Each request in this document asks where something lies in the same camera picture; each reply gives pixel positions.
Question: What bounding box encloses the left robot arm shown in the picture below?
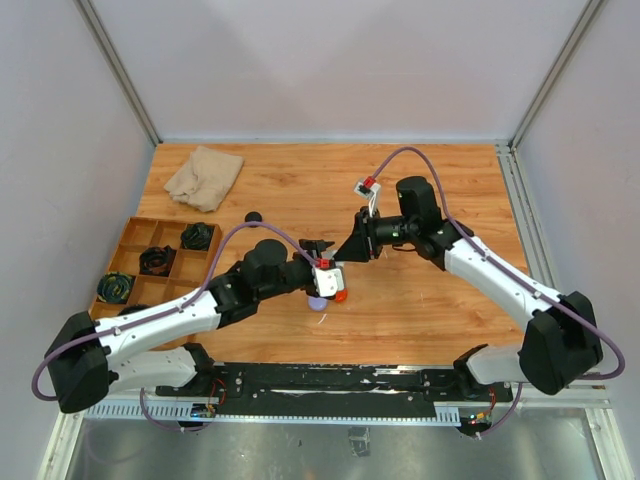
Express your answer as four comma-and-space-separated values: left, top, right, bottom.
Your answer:
45, 239, 346, 414

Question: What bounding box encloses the wooden compartment tray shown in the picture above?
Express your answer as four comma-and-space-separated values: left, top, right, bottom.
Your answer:
89, 217, 221, 321

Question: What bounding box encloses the beige folded cloth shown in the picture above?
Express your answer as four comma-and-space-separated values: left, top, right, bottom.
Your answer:
164, 145, 244, 212

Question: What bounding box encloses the black coiled strap middle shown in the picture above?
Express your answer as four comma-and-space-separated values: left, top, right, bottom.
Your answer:
138, 244, 176, 277

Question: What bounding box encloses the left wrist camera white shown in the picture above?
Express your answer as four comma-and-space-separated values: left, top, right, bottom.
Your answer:
312, 258, 347, 300

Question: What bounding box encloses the black coiled strap upper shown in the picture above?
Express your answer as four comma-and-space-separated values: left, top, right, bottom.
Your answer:
180, 222, 217, 250

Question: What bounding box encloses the purple round charging case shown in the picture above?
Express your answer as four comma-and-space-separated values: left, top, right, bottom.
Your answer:
307, 297, 328, 312

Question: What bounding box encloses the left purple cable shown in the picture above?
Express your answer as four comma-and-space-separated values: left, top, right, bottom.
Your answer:
30, 221, 331, 434

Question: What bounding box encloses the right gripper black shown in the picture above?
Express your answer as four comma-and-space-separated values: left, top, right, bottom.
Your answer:
334, 206, 418, 262

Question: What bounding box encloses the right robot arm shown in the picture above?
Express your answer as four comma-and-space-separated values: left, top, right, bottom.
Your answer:
334, 176, 603, 400

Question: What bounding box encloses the purple cable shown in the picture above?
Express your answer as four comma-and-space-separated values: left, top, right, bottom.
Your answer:
362, 145, 626, 436
30, 221, 331, 434

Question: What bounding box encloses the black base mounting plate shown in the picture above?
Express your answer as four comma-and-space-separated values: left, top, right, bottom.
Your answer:
155, 363, 513, 419

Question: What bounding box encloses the black yellow coiled strap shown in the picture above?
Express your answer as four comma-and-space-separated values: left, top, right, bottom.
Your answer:
97, 272, 136, 304

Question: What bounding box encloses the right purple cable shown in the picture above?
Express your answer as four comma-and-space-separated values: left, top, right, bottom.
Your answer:
362, 145, 626, 436

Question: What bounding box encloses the orange round charging case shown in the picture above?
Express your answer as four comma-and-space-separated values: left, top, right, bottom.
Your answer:
333, 289, 348, 303

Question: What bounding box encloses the black round charging case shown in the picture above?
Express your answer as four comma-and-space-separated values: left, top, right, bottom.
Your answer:
244, 211, 263, 223

